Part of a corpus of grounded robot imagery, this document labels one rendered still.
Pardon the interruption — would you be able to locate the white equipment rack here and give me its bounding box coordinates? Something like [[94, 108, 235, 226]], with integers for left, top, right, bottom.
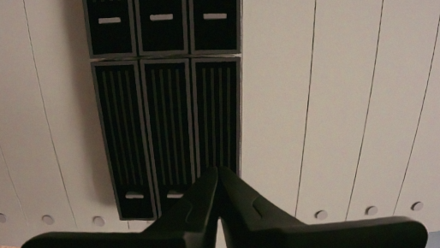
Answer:
[[0, 0, 440, 247]]

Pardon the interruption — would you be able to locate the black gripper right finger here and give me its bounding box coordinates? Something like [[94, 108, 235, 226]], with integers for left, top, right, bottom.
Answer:
[[217, 166, 429, 248]]

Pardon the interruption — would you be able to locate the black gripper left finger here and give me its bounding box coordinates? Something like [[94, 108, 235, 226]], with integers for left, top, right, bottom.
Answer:
[[21, 167, 219, 248]]

